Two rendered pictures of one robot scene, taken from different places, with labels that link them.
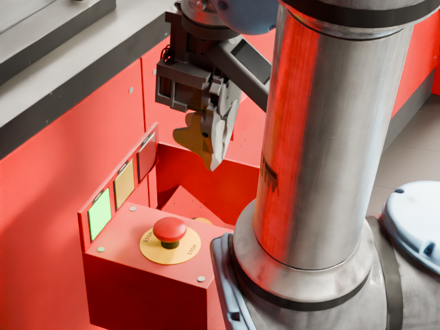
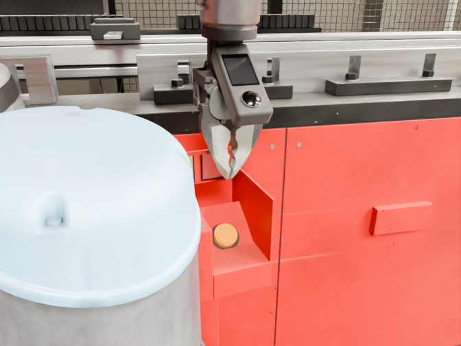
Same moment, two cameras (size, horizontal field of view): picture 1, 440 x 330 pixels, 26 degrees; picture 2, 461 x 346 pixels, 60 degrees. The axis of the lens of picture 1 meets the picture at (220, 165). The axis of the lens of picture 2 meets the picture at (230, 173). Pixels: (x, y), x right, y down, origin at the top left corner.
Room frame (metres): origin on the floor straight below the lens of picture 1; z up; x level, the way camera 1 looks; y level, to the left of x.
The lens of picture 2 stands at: (0.56, -0.38, 1.06)
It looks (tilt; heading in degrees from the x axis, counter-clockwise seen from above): 23 degrees down; 46
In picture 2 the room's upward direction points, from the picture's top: straight up
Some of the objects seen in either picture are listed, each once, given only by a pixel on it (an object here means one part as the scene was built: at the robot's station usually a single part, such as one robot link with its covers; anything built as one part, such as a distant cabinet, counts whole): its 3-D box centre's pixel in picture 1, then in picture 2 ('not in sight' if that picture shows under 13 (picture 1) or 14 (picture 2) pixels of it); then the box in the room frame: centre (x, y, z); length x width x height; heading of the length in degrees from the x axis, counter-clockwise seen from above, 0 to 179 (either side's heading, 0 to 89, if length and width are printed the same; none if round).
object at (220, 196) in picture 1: (179, 237); (193, 222); (0.90, 0.05, 0.75); 0.20 x 0.16 x 0.18; 157
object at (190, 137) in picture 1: (196, 141); (215, 146); (0.93, 0.03, 0.87); 0.06 x 0.03 x 0.09; 67
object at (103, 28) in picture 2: not in sight; (114, 29); (1.07, 0.56, 1.01); 0.26 x 0.12 x 0.05; 58
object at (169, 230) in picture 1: (169, 236); not in sight; (0.85, 0.06, 0.79); 0.04 x 0.04 x 0.04
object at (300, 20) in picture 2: not in sight; (246, 20); (1.53, 0.56, 1.02); 0.44 x 0.06 x 0.04; 148
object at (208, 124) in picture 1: (213, 118); (216, 122); (0.91, 0.01, 0.92); 0.05 x 0.02 x 0.09; 157
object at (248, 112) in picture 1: (250, 104); (400, 217); (1.45, -0.05, 0.58); 0.15 x 0.02 x 0.07; 148
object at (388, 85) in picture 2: not in sight; (389, 85); (1.49, 0.04, 0.89); 0.30 x 0.05 x 0.03; 148
